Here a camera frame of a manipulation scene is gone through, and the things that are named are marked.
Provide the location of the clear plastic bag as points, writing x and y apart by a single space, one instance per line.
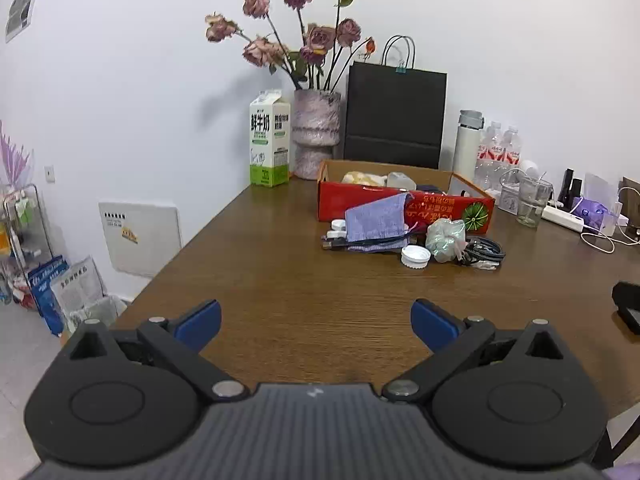
445 240

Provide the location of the pink fuzzy vase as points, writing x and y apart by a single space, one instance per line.
315 135

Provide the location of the white round lamp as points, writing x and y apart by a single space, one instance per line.
529 167

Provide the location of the purple cloth pouch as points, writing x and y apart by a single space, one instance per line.
375 220

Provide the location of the white ribbed lid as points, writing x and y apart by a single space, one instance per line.
415 257

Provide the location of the green binder clip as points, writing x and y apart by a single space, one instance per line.
402 67

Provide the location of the white green milk carton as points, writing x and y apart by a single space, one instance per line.
270 140

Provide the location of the brown cardboard stand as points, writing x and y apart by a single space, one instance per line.
631 195

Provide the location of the small white round cap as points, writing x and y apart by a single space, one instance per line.
339 224

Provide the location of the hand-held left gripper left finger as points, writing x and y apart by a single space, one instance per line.
201 323

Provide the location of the clear water bottle red label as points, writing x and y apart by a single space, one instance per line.
489 157
512 150

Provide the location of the white power strip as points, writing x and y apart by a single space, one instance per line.
562 217

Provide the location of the white wall panel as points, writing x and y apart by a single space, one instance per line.
142 237

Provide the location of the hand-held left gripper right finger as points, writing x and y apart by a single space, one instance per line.
433 326

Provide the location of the purple feather decoration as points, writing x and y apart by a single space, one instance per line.
12 157

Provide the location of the white thermos bottle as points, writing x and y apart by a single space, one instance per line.
468 150

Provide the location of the black paper bag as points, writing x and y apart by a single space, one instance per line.
395 115

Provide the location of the newspaper print bag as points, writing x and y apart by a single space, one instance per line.
77 285

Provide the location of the brown wooden desktop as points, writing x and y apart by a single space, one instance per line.
300 285

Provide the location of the dried pink rose bouquet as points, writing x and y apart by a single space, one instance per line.
316 40

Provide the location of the purple printed box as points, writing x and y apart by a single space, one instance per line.
595 215

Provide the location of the white folded card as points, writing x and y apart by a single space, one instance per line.
600 187

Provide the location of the white plastic trash bag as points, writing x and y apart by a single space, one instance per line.
100 312

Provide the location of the red cardboard box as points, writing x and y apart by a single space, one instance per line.
334 202

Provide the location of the cream plastic bag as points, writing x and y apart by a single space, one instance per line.
364 178

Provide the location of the clear glass cup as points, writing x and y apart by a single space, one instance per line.
533 202

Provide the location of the clear plastic container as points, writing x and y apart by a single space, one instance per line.
401 182

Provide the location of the clear glass jar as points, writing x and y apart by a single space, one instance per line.
509 195

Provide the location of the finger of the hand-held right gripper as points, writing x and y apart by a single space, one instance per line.
627 295

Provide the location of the wall poster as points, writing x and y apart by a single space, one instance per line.
22 7

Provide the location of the white wall socket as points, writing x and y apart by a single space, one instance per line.
49 173

